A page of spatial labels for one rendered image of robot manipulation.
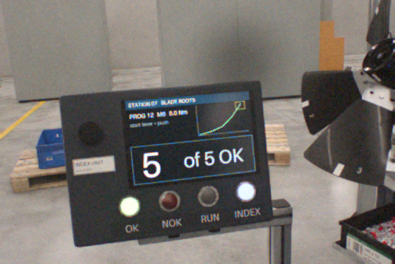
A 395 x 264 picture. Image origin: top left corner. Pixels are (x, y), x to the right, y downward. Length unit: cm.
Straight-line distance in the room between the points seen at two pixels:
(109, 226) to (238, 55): 616
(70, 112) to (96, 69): 752
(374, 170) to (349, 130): 13
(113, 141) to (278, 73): 639
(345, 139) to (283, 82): 577
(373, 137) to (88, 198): 82
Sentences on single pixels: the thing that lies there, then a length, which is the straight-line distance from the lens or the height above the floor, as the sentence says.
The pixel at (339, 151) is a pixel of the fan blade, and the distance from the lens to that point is 113.
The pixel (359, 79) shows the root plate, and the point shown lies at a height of 114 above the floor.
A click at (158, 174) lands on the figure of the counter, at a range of 51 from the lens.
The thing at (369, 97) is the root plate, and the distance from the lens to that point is 120.
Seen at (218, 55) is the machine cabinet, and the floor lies 79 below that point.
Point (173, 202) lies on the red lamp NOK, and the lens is 51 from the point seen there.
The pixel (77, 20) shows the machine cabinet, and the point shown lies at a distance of 802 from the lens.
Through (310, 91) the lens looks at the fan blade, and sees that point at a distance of 142.
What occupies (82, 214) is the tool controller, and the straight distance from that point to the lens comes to 52.
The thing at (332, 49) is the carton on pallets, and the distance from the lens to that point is 935.
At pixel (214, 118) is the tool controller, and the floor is 121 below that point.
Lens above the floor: 133
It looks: 15 degrees down
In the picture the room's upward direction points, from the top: 3 degrees counter-clockwise
